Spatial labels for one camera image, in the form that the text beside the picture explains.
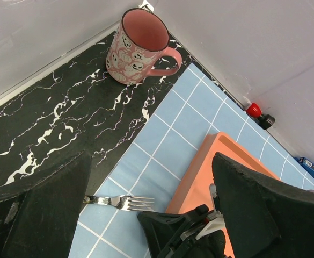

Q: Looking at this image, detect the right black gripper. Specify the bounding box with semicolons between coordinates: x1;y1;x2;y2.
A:
137;204;226;257

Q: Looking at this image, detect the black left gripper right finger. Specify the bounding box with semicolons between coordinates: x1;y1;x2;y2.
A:
212;153;314;257

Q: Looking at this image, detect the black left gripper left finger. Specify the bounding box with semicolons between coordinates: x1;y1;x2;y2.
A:
0;152;92;257

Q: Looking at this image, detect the silver metal fork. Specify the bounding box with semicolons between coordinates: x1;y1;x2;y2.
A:
83;195;154;211

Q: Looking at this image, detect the orange plastic tray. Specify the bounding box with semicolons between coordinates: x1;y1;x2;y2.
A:
166;133;281;257

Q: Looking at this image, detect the blue checked tablecloth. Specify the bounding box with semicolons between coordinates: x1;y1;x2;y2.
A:
69;64;314;257

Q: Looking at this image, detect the pink floral mug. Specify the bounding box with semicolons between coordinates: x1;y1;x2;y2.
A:
105;8;182;85

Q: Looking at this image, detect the red capped marker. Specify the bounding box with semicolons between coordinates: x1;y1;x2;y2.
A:
245;103;275;130

